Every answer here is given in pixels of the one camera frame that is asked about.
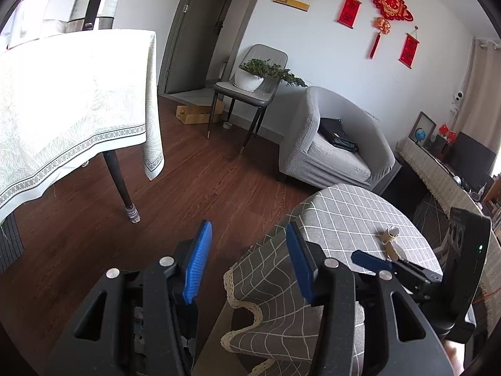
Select grey dining chair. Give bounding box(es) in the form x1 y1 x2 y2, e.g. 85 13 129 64
206 44 288 154

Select grey door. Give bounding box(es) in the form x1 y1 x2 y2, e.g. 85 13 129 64
158 0 232 96

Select left red wall scroll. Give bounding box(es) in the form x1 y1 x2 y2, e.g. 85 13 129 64
337 0 361 29

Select framed picture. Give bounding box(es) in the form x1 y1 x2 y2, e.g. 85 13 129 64
408 111 436 147

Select black table leg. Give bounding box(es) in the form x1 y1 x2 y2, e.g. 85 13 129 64
103 150 141 224

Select dark striped floor mat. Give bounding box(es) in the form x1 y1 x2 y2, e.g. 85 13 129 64
0 213 25 274

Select beige lace desk cloth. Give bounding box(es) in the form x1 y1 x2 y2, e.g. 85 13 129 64
395 137 501 306

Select electric glass kettle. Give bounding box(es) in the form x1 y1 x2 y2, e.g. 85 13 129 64
65 0 119 33

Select small blue globe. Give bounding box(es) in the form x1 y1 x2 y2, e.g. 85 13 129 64
414 127 426 145

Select black monitor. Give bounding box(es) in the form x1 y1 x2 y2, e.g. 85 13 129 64
445 133 496 191

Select white security camera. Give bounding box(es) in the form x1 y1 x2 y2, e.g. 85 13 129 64
452 91 464 109

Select white patterned tablecloth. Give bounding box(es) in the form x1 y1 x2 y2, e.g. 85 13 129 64
1 29 165 217

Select right red wall scroll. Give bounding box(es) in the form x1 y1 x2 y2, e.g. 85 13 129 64
398 25 420 69

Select black handbag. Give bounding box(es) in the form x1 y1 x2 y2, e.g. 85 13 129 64
318 118 358 154

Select grey checked round tablecloth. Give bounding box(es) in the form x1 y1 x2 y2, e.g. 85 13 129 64
221 184 442 375

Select cardboard box on floor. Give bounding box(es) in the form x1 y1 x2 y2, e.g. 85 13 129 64
176 99 225 125

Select person's right hand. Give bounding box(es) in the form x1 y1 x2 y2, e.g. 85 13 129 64
443 340 465 376

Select red Chinese knot ornament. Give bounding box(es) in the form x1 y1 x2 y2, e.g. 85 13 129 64
369 0 414 60

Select potted green plant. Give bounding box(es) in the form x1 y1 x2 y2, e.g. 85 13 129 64
233 59 307 92

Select grey armchair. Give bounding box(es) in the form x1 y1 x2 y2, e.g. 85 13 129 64
277 86 398 193

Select red wall scroll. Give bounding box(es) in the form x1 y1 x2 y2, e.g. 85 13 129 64
398 25 420 69
337 0 361 29

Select small red flags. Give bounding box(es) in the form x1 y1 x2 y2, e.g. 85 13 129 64
439 124 457 145

